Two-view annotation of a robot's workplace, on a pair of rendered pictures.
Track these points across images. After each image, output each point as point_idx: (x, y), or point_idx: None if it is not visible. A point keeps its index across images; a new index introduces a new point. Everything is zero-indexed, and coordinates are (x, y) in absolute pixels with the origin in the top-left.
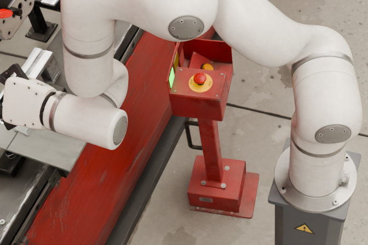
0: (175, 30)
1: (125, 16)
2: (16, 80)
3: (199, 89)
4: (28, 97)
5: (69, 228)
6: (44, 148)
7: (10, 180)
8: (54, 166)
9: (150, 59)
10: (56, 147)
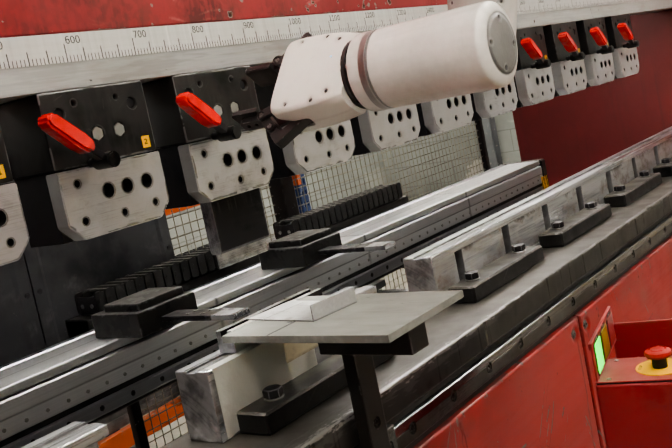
0: None
1: None
2: (307, 37)
3: (660, 372)
4: (324, 48)
5: None
6: (340, 326)
7: (262, 439)
8: (357, 339)
9: (554, 415)
10: (366, 322)
